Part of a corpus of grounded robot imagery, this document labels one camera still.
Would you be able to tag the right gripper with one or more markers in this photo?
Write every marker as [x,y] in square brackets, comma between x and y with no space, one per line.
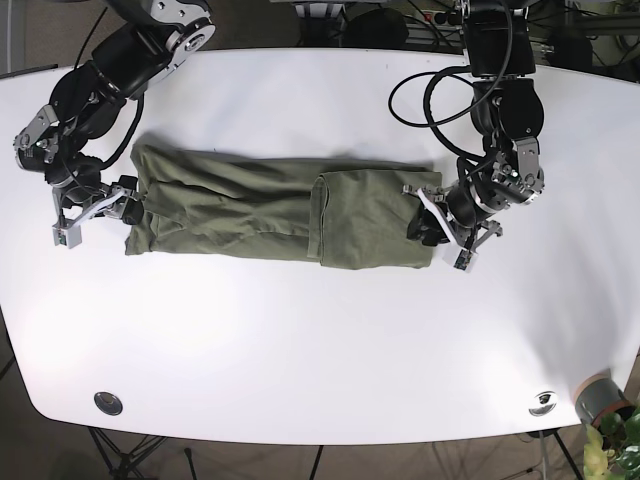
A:
[76,203]

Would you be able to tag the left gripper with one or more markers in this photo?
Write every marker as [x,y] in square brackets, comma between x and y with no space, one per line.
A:
[460,214]

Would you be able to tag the olive green T-shirt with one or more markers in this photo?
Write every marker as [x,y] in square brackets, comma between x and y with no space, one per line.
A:
[341,213]

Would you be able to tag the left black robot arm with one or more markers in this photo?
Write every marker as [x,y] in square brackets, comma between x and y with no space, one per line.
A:
[508,114]

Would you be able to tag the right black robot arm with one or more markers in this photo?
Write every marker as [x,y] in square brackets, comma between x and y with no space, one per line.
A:
[155,40]

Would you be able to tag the left silver table grommet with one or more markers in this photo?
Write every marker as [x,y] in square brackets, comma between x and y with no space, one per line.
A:
[108,403]

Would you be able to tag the silver table grommet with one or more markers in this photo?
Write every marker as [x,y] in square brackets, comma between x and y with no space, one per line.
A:
[542,403]
[108,403]

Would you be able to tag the right silver table grommet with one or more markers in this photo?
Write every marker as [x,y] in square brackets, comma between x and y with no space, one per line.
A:
[542,403]

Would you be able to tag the grey plant pot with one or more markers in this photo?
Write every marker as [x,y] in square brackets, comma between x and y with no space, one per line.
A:
[600,395]

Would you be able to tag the green potted plant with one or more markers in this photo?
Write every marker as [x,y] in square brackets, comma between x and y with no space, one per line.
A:
[612,448]

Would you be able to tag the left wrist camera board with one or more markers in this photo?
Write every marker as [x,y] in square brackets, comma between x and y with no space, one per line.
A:
[459,258]

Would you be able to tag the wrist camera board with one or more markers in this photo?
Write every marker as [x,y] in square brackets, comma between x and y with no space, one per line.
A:
[67,235]
[459,258]

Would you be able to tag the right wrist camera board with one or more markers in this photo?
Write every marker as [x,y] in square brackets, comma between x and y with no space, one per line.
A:
[67,235]

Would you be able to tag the black table leg frame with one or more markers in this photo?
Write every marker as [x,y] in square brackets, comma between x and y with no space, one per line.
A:
[124,465]

